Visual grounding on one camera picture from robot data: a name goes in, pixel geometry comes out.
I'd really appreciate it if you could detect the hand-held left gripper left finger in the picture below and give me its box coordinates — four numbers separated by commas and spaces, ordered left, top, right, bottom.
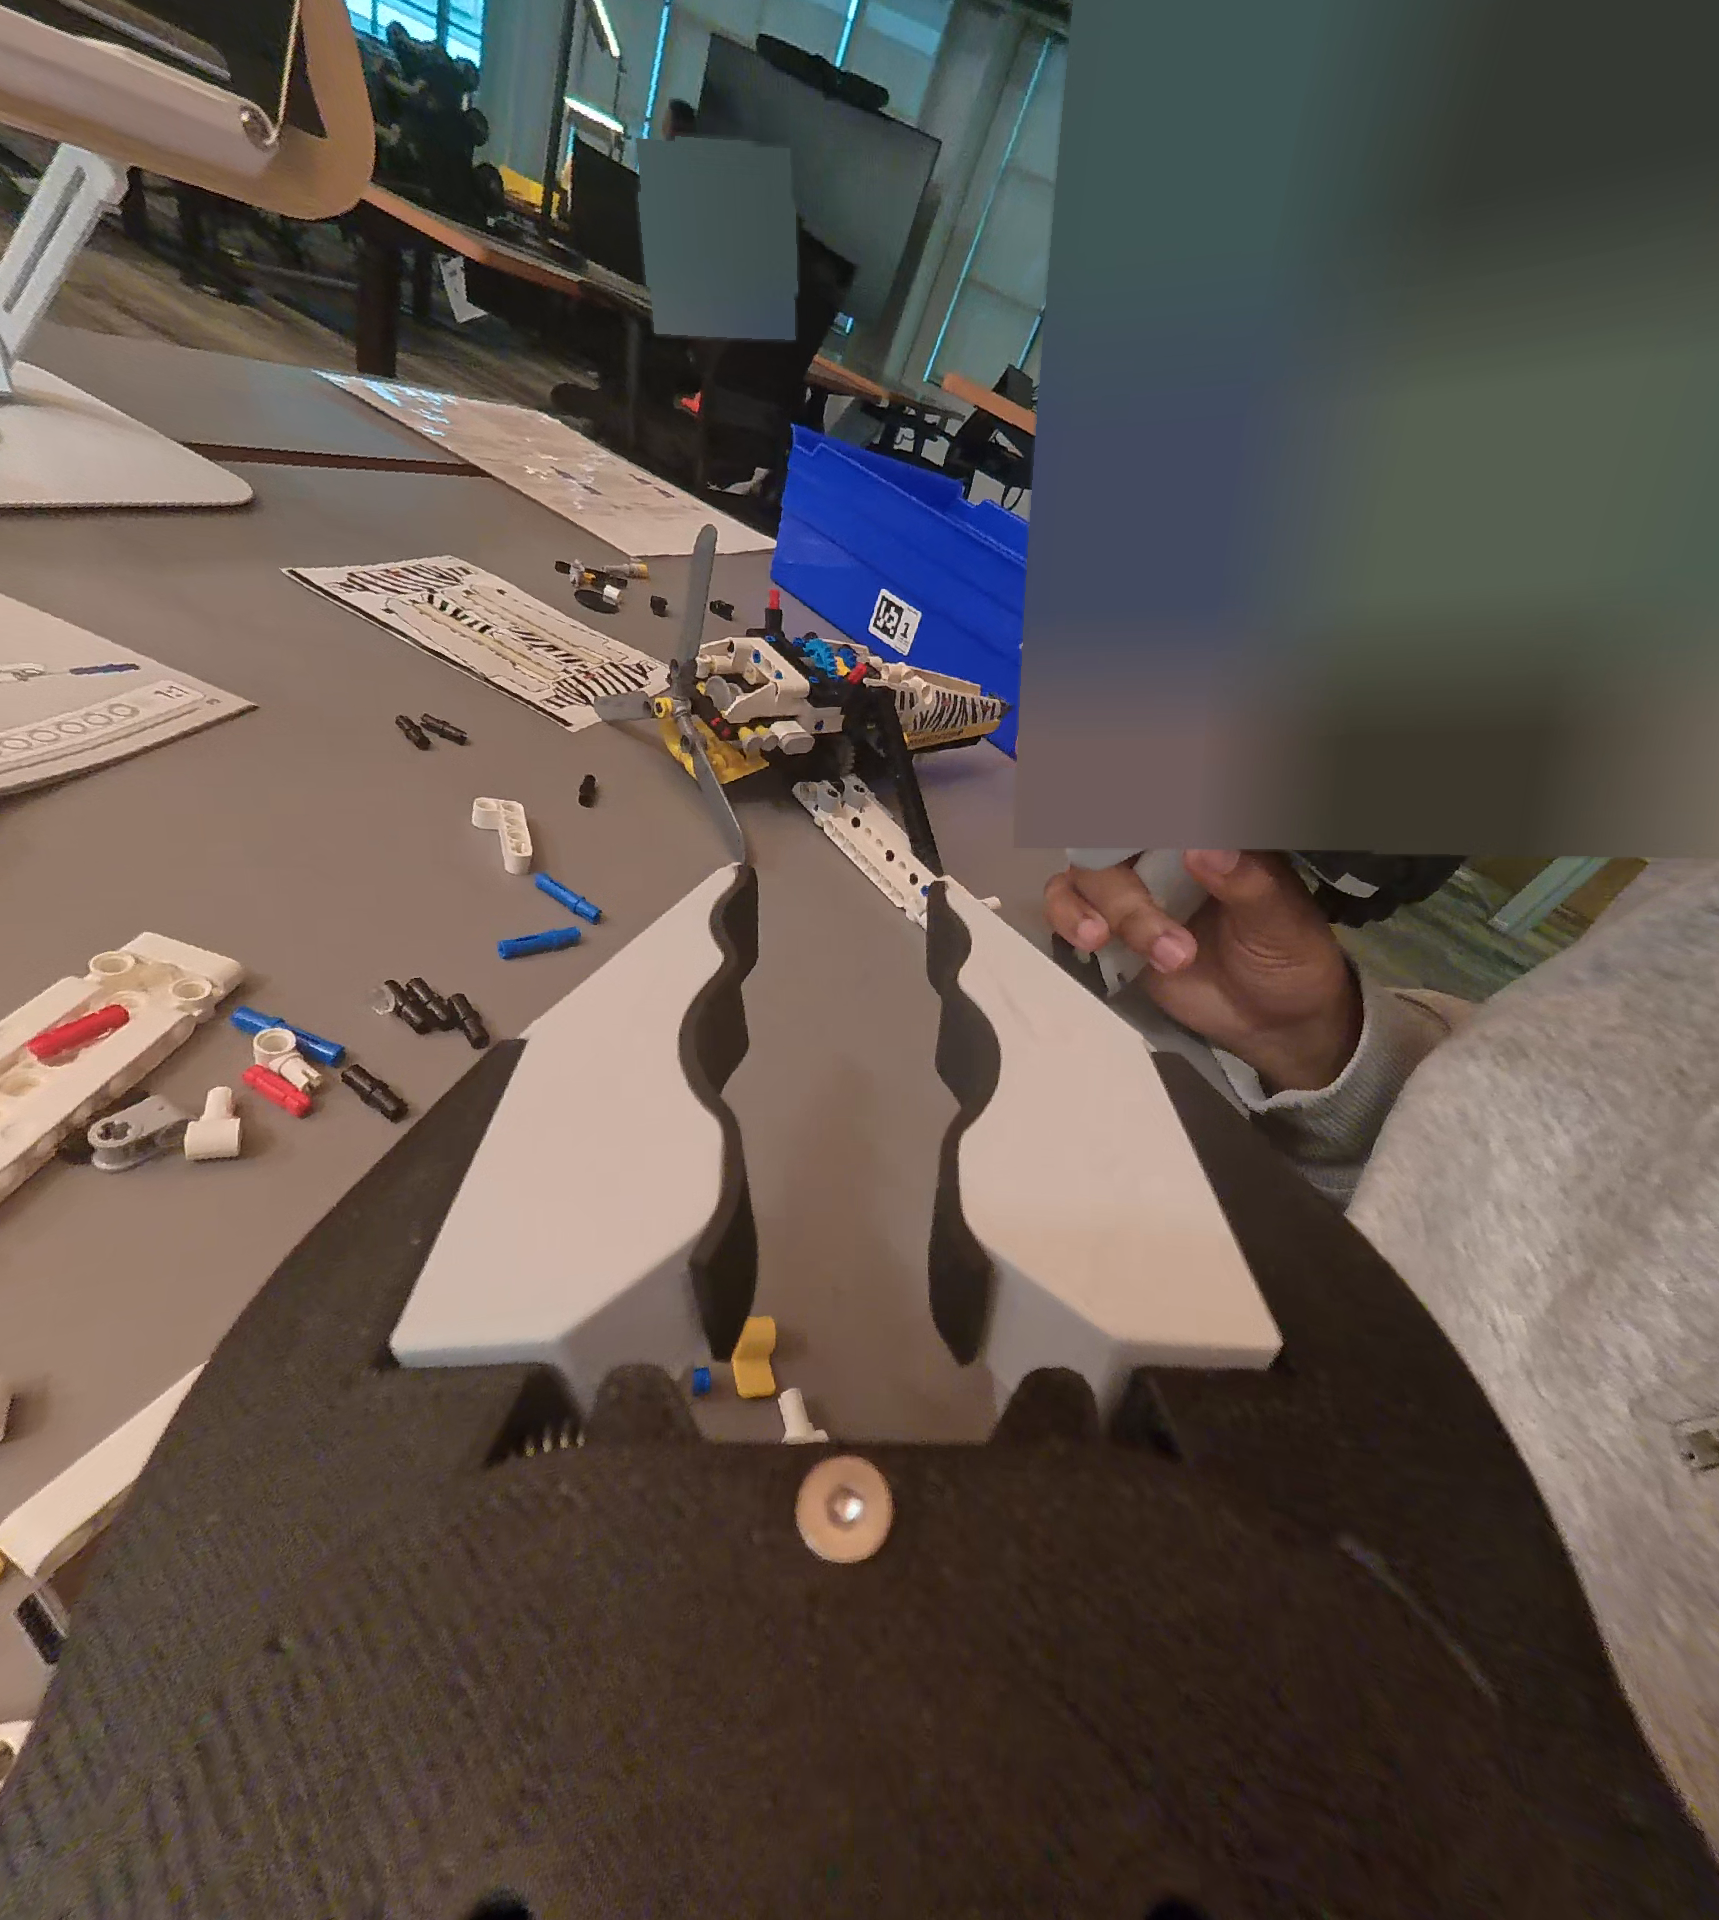
391, 863, 765, 1413

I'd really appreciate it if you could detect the blue plastic bin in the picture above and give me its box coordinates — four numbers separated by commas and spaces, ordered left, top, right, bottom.
775, 425, 1030, 753

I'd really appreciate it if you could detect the white printed paper sheet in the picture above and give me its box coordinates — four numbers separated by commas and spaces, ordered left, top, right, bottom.
327, 372, 779, 560

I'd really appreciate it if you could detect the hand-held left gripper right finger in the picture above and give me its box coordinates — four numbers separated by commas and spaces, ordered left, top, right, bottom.
924, 881, 1286, 1413

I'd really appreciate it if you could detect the zebra striped sticker sheet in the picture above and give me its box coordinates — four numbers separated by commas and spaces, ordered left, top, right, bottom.
285, 555, 667, 735

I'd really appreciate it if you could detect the red and white lego connector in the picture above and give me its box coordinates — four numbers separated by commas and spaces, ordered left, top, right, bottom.
243, 1026, 329, 1122

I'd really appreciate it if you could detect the white lego frame piece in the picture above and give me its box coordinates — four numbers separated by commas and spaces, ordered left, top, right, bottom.
0, 933, 247, 1285

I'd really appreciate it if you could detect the person's right forearm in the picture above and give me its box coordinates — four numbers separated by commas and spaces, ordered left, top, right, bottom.
1220, 974, 1476, 1210

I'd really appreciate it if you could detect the grey lego connector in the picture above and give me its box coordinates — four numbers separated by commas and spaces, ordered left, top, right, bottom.
87, 1095, 199, 1175

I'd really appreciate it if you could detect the partly built lego aircraft model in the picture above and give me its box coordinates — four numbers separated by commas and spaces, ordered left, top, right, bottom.
595, 524, 1018, 919

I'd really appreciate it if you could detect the white lego panel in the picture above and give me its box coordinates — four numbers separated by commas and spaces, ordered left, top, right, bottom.
0, 1357, 213, 1579

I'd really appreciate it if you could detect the person's right hand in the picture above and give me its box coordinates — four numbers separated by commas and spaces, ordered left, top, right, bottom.
1044, 851, 1366, 1095

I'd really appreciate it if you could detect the white monitor stand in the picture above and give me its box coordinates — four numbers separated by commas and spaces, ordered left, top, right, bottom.
0, 142, 257, 517

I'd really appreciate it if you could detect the large dark monitor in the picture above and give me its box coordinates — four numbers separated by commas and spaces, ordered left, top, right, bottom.
695, 32, 946, 310

